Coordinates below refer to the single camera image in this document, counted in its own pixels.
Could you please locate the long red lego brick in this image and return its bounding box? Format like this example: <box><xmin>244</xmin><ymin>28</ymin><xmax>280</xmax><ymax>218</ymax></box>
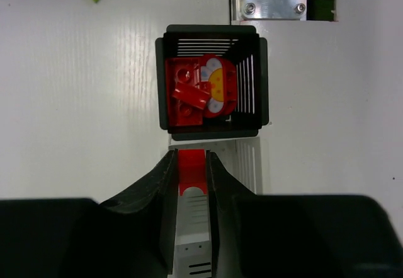
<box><xmin>165</xmin><ymin>57</ymin><xmax>203</xmax><ymax>127</ymax></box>

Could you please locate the small red lego clip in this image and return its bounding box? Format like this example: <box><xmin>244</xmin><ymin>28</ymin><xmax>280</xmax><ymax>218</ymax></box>
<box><xmin>178</xmin><ymin>149</ymin><xmax>207</xmax><ymax>195</ymax></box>

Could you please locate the far right black bin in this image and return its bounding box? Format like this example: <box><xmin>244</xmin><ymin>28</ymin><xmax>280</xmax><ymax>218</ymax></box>
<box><xmin>155</xmin><ymin>25</ymin><xmax>269</xmax><ymax>141</ymax></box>

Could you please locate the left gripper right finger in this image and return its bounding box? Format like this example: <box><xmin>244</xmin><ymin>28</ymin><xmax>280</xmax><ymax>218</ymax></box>
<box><xmin>206</xmin><ymin>151</ymin><xmax>261</xmax><ymax>277</ymax></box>

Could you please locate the red curved lego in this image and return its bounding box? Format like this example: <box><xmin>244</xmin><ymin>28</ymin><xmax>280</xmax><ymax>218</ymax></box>
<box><xmin>171</xmin><ymin>82</ymin><xmax>210</xmax><ymax>110</ymax></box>

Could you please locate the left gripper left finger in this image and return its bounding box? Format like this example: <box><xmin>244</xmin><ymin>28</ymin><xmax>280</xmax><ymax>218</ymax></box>
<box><xmin>101</xmin><ymin>150</ymin><xmax>179</xmax><ymax>275</ymax></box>

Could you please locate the red round lego piece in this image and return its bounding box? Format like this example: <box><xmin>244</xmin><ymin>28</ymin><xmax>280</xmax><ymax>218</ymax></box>
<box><xmin>199</xmin><ymin>54</ymin><xmax>237</xmax><ymax>119</ymax></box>

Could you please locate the right white bin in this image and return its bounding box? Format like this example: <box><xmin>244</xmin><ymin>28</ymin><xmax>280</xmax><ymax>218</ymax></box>
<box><xmin>169</xmin><ymin>137</ymin><xmax>263</xmax><ymax>277</ymax></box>

